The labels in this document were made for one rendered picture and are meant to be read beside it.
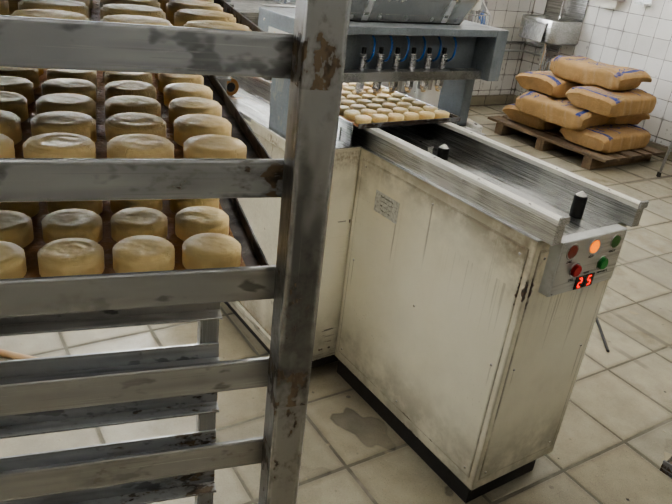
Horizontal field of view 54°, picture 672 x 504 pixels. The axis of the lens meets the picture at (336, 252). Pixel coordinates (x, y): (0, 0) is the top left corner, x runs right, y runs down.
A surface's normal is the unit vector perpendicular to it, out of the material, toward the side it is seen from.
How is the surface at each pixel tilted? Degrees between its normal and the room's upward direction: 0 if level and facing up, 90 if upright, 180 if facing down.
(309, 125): 90
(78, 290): 90
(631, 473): 0
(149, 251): 0
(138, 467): 90
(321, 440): 0
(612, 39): 90
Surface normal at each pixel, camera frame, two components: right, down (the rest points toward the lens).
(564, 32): 0.51, 0.43
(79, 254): 0.11, -0.89
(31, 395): 0.31, 0.45
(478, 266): -0.83, 0.16
